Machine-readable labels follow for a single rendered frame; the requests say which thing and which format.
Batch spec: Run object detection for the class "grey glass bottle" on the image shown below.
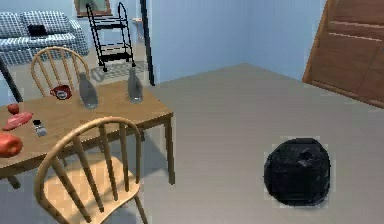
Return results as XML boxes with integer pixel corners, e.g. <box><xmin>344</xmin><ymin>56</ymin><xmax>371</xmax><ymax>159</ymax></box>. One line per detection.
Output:
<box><xmin>127</xmin><ymin>66</ymin><xmax>144</xmax><ymax>104</ymax></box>
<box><xmin>78</xmin><ymin>72</ymin><xmax>99</xmax><ymax>110</ymax></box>

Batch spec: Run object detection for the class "wooden spindle-back chair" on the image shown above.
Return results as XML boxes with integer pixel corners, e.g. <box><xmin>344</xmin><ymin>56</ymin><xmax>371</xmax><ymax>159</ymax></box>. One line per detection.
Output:
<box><xmin>34</xmin><ymin>116</ymin><xmax>150</xmax><ymax>224</ymax></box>
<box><xmin>30</xmin><ymin>46</ymin><xmax>91</xmax><ymax>98</ymax></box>

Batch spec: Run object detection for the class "black metal shelf cart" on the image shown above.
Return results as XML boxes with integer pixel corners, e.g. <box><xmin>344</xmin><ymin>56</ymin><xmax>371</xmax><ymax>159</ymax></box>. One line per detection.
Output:
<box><xmin>85</xmin><ymin>1</ymin><xmax>137</xmax><ymax>73</ymax></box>

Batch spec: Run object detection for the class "wooden dining table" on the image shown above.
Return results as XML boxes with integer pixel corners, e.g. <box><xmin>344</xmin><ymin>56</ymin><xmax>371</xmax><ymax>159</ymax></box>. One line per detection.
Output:
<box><xmin>0</xmin><ymin>79</ymin><xmax>176</xmax><ymax>190</ymax></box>

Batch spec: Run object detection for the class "red mug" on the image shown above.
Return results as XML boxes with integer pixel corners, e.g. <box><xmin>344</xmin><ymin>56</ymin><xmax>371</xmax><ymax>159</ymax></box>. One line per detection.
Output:
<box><xmin>49</xmin><ymin>84</ymin><xmax>73</xmax><ymax>101</ymax></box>

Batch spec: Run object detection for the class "small black-capped shaker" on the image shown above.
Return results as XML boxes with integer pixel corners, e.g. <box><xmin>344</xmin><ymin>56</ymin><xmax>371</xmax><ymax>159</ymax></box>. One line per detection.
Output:
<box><xmin>32</xmin><ymin>119</ymin><xmax>48</xmax><ymax>138</ymax></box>

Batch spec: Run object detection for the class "brown wooden door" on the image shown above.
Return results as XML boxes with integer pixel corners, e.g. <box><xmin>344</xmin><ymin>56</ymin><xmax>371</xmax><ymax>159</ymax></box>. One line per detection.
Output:
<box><xmin>302</xmin><ymin>0</ymin><xmax>384</xmax><ymax>109</ymax></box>

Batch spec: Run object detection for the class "checkered blue-white sofa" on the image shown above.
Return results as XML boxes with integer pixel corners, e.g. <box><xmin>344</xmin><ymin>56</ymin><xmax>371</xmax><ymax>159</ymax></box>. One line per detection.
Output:
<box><xmin>0</xmin><ymin>10</ymin><xmax>90</xmax><ymax>66</ymax></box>

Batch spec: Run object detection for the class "pink flat food piece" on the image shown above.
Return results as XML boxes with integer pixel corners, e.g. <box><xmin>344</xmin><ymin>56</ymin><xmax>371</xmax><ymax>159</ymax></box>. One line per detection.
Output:
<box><xmin>2</xmin><ymin>111</ymin><xmax>34</xmax><ymax>132</ymax></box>

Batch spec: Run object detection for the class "large red tomato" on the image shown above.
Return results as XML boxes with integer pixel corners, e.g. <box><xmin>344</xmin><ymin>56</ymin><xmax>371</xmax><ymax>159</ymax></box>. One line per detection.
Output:
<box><xmin>0</xmin><ymin>133</ymin><xmax>24</xmax><ymax>159</ymax></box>

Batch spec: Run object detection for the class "black door frame post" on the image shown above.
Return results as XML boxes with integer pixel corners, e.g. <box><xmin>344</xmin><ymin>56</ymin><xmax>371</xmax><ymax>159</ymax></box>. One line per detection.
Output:
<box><xmin>139</xmin><ymin>0</ymin><xmax>156</xmax><ymax>87</ymax></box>

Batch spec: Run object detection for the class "framed wall picture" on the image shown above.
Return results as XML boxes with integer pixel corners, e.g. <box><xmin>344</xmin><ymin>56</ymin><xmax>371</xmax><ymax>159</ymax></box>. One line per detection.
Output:
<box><xmin>73</xmin><ymin>0</ymin><xmax>113</xmax><ymax>18</ymax></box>

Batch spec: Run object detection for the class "black slanted post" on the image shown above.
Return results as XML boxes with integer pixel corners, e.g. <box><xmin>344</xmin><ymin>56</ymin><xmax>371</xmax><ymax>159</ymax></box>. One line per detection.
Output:
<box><xmin>0</xmin><ymin>59</ymin><xmax>24</xmax><ymax>104</ymax></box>

